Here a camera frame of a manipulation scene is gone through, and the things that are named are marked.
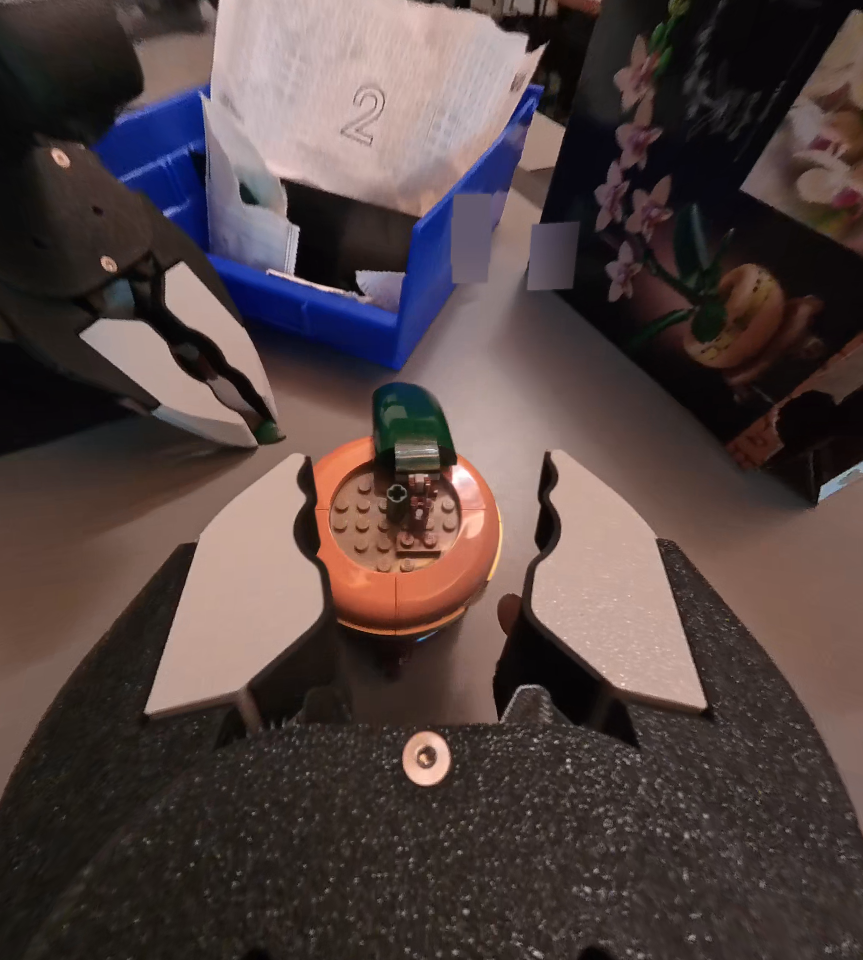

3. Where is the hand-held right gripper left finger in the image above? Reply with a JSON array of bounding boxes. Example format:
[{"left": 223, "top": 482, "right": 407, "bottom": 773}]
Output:
[{"left": 143, "top": 452, "right": 327, "bottom": 730}]

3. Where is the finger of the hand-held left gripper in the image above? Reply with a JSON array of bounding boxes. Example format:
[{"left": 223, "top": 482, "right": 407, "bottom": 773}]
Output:
[
  {"left": 162, "top": 258, "right": 281, "bottom": 439},
  {"left": 79, "top": 316, "right": 262, "bottom": 451}
]

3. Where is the dark green lego leaf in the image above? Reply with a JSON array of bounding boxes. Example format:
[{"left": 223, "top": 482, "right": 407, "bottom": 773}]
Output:
[{"left": 370, "top": 381, "right": 456, "bottom": 476}]

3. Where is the blue plastic bin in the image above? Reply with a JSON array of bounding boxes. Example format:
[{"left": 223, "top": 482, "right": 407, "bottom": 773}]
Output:
[{"left": 94, "top": 82, "right": 546, "bottom": 371}]

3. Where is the terracotta lego flower pot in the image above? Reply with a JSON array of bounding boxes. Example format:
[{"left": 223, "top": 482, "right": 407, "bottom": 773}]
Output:
[{"left": 311, "top": 435, "right": 505, "bottom": 640}]

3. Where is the large white paper bag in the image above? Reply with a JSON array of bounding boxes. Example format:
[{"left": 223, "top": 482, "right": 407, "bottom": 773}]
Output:
[{"left": 208, "top": 0, "right": 550, "bottom": 220}]

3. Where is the small torn white paper bag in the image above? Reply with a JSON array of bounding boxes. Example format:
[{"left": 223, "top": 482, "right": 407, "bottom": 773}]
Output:
[{"left": 201, "top": 96, "right": 303, "bottom": 276}]

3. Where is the orchid lego set box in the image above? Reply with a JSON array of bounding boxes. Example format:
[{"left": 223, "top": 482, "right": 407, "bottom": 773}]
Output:
[{"left": 538, "top": 0, "right": 863, "bottom": 505}]

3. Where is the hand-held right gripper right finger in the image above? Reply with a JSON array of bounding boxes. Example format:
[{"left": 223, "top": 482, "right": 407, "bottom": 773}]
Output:
[{"left": 523, "top": 448, "right": 710, "bottom": 714}]

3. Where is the torn white paper scrap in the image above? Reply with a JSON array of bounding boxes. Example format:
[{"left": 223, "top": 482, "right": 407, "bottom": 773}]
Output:
[{"left": 355, "top": 269, "right": 408, "bottom": 313}]

